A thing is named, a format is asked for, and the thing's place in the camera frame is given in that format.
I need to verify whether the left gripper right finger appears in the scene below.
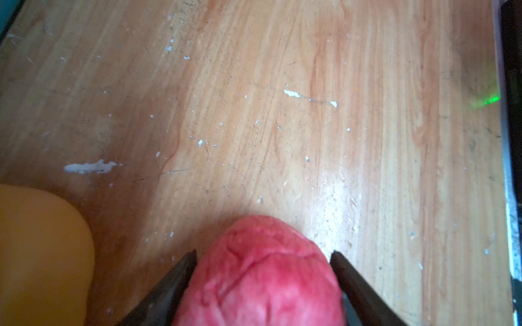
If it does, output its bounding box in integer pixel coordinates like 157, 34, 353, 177
330, 251, 406, 326

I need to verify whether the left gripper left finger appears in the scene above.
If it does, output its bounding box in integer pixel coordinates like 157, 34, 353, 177
117, 250, 197, 325

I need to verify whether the netted apple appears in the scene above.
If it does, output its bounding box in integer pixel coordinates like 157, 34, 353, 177
173, 215, 346, 325

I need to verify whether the yellow plastic tray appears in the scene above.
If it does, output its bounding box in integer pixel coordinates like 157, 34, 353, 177
1, 184, 95, 325

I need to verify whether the teal plastic basket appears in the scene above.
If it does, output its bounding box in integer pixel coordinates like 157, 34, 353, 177
0, 0, 24, 41

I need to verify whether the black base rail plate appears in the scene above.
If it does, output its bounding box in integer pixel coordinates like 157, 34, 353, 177
493, 0, 521, 325

